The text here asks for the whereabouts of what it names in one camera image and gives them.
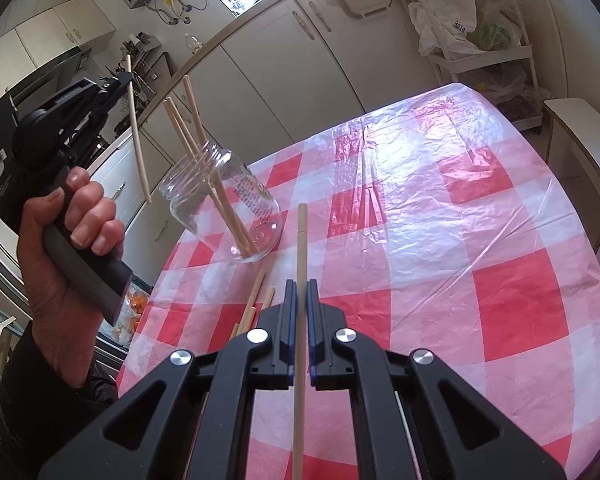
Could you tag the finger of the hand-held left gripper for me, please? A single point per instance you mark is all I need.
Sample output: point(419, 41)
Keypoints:
point(100, 110)
point(107, 83)

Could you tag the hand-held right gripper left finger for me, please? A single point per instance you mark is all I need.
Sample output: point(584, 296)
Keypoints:
point(290, 340)

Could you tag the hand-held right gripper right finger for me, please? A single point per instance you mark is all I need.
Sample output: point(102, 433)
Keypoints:
point(311, 340)

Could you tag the row of wooden chopsticks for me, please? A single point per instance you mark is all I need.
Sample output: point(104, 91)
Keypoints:
point(254, 292)

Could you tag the pale wooden chopstick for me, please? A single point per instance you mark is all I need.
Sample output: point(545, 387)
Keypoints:
point(302, 250)
point(194, 105)
point(175, 119)
point(140, 160)
point(184, 121)

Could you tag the clear glass jar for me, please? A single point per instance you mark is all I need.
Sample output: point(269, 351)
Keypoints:
point(257, 210)

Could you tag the person's left forearm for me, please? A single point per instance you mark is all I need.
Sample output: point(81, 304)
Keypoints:
point(30, 420)

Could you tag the person's left hand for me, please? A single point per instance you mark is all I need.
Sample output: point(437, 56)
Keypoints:
point(45, 280)

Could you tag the range hood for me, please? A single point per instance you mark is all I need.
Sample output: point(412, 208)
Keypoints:
point(55, 67)

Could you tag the clear plastic bottle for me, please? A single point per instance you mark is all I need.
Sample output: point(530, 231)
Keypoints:
point(192, 44)

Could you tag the red checked plastic tablecloth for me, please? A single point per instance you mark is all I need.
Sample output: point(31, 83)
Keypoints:
point(430, 240)

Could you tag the bag of oranges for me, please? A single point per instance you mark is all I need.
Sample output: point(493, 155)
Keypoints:
point(130, 305)

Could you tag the white base cabinets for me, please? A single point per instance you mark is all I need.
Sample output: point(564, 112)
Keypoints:
point(280, 60)

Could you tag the clear plastic bag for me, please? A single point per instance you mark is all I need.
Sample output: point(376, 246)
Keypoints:
point(515, 92)

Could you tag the white trolley rack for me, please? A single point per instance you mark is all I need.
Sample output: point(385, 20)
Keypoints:
point(480, 55)

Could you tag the white stool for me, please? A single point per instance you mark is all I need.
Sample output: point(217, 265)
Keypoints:
point(575, 125)

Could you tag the white plastic bag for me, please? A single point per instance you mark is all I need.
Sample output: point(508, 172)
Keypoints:
point(445, 25)

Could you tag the bag of green vegetables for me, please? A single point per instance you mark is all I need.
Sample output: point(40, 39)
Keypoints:
point(495, 35)

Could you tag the wall utensil rack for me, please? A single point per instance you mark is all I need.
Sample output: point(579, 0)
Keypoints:
point(142, 42)

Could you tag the white wall cabinets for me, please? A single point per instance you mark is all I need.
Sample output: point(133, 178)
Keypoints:
point(55, 35)

